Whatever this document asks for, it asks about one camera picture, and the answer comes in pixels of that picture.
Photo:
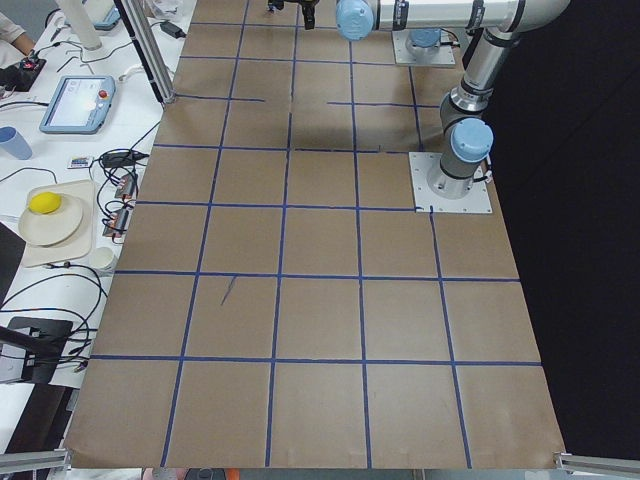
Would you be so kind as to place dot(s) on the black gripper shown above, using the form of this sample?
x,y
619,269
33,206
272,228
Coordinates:
x,y
309,10

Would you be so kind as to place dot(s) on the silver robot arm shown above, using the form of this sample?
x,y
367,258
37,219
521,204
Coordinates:
x,y
424,38
497,27

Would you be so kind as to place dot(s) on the black power adapter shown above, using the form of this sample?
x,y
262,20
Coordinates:
x,y
172,30

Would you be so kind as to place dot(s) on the blue teach pendant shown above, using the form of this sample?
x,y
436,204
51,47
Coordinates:
x,y
80,105

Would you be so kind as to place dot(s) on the white paper cup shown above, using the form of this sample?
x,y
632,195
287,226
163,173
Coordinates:
x,y
103,260

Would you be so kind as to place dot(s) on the light blue cup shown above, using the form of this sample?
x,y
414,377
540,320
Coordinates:
x,y
13,143

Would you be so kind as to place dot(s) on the yellow lemon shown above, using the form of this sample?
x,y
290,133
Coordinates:
x,y
45,203

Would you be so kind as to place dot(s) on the beige tray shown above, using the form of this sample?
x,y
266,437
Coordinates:
x,y
81,242

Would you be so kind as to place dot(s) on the beige plate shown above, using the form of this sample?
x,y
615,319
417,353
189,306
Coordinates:
x,y
49,229

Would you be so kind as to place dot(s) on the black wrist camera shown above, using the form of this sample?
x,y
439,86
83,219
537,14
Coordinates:
x,y
274,5

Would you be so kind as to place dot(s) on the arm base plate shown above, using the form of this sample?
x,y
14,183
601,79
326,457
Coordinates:
x,y
437,57
435,192

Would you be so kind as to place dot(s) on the aluminium frame post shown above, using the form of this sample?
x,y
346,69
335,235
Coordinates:
x,y
140,32

